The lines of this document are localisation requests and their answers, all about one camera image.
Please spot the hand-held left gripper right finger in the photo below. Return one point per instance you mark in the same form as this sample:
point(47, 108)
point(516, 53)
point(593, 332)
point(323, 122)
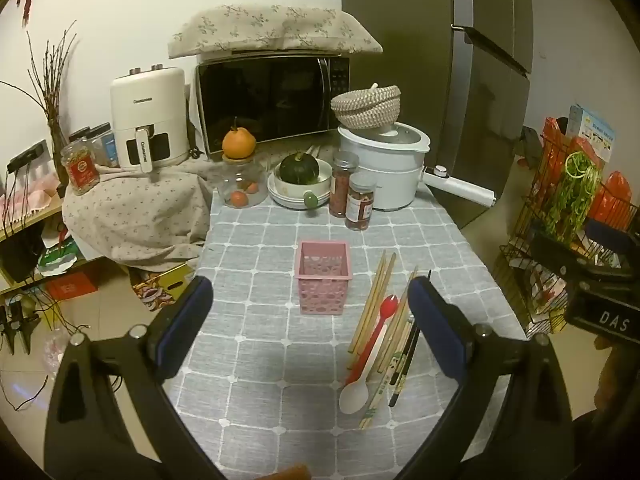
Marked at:
point(435, 325)

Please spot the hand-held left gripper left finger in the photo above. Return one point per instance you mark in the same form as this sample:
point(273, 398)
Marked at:
point(192, 310)

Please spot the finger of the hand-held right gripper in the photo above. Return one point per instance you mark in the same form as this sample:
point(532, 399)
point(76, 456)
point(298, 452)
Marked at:
point(560, 255)

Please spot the red plastic spoon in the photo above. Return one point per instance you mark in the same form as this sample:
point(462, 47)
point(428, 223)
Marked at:
point(389, 306)

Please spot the white plastic spoon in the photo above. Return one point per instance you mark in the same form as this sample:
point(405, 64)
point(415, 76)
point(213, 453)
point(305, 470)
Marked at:
point(354, 397)

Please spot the pink perforated utensil basket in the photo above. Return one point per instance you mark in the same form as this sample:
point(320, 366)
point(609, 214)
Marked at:
point(322, 290)

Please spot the yellow patterned carton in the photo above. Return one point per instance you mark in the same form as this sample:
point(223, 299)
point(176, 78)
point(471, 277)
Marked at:
point(160, 285)

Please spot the green leafy vegetable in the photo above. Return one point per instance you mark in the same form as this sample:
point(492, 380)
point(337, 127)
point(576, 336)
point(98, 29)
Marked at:
point(575, 190)

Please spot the orange snack bag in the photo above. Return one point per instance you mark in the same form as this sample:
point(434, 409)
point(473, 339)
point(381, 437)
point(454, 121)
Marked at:
point(610, 200)

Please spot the grey checked tablecloth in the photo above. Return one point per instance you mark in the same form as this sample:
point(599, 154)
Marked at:
point(260, 240)

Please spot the draped floral cloth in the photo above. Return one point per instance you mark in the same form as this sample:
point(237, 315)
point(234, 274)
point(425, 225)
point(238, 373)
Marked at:
point(135, 210)

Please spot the small tangerine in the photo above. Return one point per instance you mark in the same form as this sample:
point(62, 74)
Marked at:
point(239, 199)
point(252, 188)

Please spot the red gift box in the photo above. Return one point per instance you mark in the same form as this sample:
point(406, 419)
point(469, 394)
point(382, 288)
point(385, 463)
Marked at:
point(72, 286)

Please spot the blue and white box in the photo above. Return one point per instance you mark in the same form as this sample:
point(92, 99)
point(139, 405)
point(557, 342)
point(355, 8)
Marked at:
point(592, 130)

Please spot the clear glass jar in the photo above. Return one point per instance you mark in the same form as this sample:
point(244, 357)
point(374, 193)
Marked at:
point(225, 180)

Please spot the red label dried fruit jar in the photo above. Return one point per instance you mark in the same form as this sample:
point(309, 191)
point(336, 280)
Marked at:
point(360, 205)

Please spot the clear plastic bag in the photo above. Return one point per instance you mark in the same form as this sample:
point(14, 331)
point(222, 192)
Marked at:
point(52, 352)

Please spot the white ceramic bowl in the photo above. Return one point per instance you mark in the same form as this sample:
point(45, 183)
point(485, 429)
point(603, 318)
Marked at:
point(292, 187)

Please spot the white electric cooking pot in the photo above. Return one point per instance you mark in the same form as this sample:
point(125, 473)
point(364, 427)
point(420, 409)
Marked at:
point(395, 170)

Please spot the small green ball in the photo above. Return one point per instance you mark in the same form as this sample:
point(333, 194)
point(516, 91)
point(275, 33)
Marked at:
point(310, 201)

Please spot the tall red spice jar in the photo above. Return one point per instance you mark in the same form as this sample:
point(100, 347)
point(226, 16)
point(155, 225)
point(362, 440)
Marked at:
point(340, 185)

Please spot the large orange with stem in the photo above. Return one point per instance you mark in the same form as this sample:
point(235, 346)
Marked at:
point(239, 144)

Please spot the green pumpkin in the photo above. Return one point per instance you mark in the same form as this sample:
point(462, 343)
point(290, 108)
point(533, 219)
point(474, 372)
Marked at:
point(299, 169)

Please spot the red label nut jar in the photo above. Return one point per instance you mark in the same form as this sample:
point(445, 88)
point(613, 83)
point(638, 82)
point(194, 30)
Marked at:
point(80, 170)

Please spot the black box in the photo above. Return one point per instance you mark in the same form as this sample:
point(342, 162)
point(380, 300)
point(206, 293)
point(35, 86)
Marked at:
point(20, 250)

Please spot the blue label clear container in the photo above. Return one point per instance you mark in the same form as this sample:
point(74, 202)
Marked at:
point(106, 147)

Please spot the pink cloth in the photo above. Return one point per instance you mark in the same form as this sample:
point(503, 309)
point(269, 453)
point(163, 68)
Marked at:
point(25, 195)

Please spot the white air fryer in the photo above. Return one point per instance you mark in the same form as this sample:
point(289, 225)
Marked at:
point(150, 105)

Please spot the black microwave oven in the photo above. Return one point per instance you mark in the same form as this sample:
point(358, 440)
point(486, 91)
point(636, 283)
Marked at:
point(265, 100)

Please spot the woven lidded basket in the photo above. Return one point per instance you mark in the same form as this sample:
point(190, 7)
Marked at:
point(367, 107)

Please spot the dry twig bundle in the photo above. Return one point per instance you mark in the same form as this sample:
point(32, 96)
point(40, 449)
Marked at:
point(52, 105)

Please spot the dark grey refrigerator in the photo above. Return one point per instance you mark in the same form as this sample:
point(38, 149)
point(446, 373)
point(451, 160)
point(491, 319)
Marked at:
point(425, 35)

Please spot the folded floral cloth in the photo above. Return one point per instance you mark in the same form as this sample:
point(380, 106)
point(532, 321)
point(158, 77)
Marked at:
point(260, 25)

